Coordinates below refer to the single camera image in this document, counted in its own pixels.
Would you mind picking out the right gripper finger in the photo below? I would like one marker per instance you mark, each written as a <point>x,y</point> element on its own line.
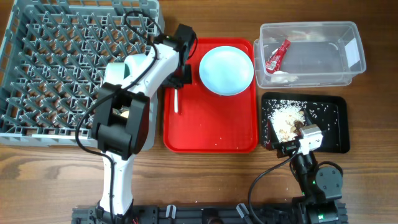
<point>308,119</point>
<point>272,142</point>

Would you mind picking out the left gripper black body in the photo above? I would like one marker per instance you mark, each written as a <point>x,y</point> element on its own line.
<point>180,78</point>

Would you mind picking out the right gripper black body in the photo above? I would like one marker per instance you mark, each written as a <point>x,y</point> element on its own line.
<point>286,148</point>

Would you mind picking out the white plastic spoon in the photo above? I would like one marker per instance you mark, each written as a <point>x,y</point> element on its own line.
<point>176,103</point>

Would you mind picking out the rice and meat leftovers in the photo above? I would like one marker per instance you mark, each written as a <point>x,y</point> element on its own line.
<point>285,120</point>

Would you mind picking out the light blue small bowl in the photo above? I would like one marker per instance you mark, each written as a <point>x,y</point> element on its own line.
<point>135,65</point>

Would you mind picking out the red snack wrapper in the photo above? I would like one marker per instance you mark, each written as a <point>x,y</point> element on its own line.
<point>274,62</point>

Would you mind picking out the yellow plastic cup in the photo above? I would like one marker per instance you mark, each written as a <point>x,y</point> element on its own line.
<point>125,114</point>

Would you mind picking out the green saucer bowl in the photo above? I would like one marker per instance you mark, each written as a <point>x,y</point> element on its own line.
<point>114,73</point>

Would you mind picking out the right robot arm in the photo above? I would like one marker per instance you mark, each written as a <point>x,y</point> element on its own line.
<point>320,182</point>

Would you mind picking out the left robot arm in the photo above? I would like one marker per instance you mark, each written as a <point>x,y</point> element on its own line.
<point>125,120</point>

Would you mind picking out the black plastic waste tray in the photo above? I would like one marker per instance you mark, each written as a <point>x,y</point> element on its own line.
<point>328,112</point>

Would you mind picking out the clear plastic waste bin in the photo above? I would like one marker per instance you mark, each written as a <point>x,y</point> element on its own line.
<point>320,54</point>

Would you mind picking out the grey plastic dishwasher rack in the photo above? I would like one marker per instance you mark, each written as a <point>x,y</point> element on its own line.
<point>53,59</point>

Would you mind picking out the large light blue plate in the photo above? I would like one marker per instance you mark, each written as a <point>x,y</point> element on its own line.
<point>226,71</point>

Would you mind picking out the red plastic serving tray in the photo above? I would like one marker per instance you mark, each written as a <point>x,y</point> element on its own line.
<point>207,122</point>

